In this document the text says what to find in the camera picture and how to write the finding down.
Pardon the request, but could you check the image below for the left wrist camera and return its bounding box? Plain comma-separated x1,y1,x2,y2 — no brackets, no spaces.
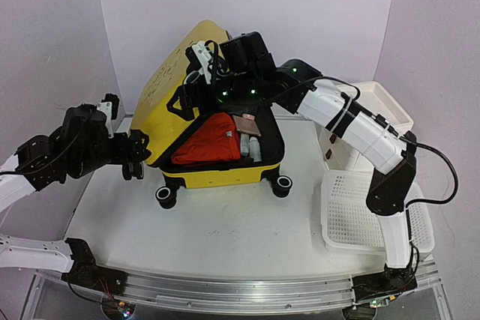
97,93,120,139

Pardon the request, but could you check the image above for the brown flat pouch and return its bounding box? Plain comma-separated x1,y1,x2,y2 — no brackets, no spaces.
232,115,261,136

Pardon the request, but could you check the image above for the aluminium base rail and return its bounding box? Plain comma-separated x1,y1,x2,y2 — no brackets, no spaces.
35,250,446,313

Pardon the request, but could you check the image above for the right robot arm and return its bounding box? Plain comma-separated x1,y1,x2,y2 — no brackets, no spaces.
166,59,419,304

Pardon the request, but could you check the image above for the yellow cartoon print suitcase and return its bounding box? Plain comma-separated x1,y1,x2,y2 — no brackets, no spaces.
130,19,293,208

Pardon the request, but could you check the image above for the white perforated plastic basket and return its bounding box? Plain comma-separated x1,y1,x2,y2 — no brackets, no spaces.
320,170,435,255

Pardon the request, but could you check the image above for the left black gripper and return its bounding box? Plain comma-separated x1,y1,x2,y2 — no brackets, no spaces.
70,130,149,180

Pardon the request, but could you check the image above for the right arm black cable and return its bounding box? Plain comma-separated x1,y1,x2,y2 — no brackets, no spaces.
299,76,459,208

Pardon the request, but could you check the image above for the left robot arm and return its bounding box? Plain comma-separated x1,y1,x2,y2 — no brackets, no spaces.
1,94,151,295

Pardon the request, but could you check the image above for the white cosmetic tube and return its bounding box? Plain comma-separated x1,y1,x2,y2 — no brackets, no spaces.
240,133,250,157

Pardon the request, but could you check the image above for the orange garment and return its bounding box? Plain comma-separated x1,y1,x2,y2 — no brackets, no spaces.
171,112,242,166

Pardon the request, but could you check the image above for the white drawer cabinet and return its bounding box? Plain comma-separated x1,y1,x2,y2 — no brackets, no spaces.
318,80,415,178

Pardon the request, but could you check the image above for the white bottle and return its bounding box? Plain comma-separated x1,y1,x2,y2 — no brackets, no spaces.
248,136,262,163

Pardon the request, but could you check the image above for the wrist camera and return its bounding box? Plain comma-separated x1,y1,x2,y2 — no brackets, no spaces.
183,40,219,85
97,93,120,139

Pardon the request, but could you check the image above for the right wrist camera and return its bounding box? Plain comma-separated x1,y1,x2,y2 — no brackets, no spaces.
183,40,219,85

